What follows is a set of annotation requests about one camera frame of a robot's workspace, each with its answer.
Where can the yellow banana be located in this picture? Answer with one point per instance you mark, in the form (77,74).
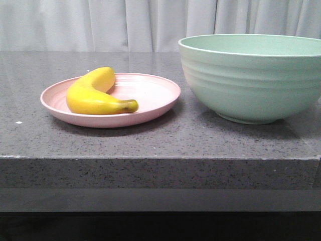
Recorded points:
(88,95)

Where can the pink plate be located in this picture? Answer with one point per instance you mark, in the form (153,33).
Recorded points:
(155,96)

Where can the green ribbed bowl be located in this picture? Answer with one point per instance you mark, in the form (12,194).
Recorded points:
(250,78)

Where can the white curtain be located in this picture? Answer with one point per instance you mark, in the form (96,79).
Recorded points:
(146,26)

